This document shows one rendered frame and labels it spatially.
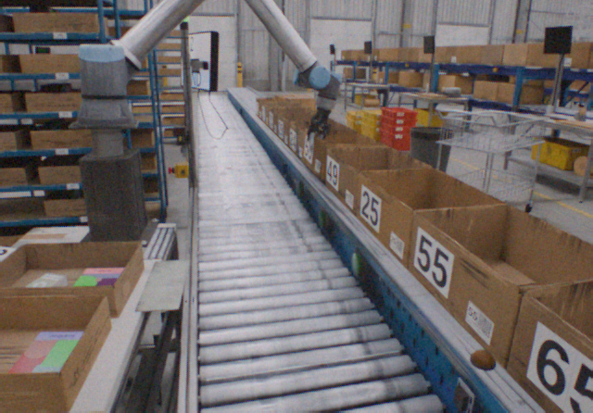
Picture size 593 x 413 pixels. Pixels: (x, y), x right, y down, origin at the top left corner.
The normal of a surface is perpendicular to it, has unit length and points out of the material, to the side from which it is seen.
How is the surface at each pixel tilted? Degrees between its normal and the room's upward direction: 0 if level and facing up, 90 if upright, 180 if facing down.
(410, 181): 90
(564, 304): 90
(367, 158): 90
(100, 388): 0
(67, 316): 89
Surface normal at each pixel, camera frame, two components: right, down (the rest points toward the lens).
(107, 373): 0.01, -0.95
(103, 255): 0.09, 0.29
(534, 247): -0.97, 0.05
